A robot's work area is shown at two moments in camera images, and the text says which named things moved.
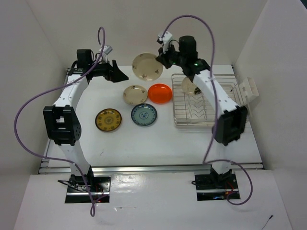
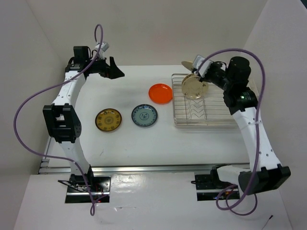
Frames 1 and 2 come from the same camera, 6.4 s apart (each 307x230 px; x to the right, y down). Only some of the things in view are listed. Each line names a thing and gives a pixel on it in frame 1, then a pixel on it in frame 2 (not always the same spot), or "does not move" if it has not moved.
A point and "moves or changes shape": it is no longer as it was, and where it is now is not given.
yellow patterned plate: (108, 120) does not move
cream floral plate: (146, 67) to (193, 88)
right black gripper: (162, 57) to (205, 78)
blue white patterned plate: (144, 114) does not move
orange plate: (159, 93) does not move
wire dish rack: (194, 110) does not move
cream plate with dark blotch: (189, 87) moves or changes shape
